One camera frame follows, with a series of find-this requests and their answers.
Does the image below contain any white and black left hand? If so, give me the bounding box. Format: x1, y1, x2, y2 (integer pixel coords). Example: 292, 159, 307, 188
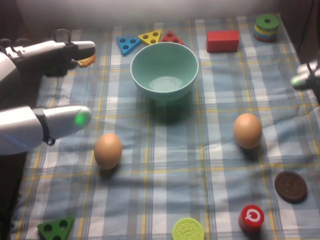
0, 28, 97, 157

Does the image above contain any white and black right hand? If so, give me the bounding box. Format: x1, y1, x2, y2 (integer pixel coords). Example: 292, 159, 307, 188
290, 59, 320, 91

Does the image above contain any mint green bowl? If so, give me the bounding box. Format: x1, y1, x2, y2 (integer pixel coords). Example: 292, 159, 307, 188
130, 41, 200, 101

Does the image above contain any brown egg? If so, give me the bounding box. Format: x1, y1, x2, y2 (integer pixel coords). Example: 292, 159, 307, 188
233, 113, 263, 150
93, 133, 123, 171

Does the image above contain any tan toy biscuit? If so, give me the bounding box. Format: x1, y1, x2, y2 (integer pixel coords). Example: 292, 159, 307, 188
76, 54, 97, 68

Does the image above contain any blue triangle block with holes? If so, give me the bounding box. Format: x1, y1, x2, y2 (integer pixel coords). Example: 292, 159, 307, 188
116, 36, 142, 57

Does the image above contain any red rectangular block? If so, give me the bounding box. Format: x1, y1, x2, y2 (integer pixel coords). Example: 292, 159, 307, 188
206, 30, 240, 53

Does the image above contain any yellow triangle block with holes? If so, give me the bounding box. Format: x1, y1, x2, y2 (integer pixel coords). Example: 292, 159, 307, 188
137, 29, 163, 46

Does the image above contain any brown toy sandwich cookie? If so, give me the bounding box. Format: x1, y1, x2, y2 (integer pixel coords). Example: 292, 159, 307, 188
273, 171, 308, 204

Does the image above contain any red triangle block with holes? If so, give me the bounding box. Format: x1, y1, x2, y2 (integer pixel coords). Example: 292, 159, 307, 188
159, 30, 185, 46

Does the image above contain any red cylinder with white letter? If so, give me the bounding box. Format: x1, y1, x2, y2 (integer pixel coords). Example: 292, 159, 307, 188
238, 204, 265, 234

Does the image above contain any blue plaid tablecloth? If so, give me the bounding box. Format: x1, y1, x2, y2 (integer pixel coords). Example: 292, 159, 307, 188
9, 13, 320, 240

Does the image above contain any green triangle block with holes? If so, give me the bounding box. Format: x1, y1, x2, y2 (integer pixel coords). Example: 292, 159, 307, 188
36, 216, 75, 240

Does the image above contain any green toy sandwich cookie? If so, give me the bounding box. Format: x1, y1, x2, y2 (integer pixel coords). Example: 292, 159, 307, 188
171, 217, 205, 240

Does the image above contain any red stacking ring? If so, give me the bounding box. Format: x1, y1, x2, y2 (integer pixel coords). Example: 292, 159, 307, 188
253, 33, 277, 43

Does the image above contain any blue stacking ring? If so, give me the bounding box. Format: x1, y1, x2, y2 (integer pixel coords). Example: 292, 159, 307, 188
253, 29, 277, 40

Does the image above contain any yellow stacking ring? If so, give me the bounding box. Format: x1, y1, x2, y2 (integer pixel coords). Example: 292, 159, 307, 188
253, 24, 278, 36

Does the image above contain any green stacking ring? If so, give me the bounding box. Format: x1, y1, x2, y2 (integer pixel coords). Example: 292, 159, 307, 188
255, 13, 280, 33

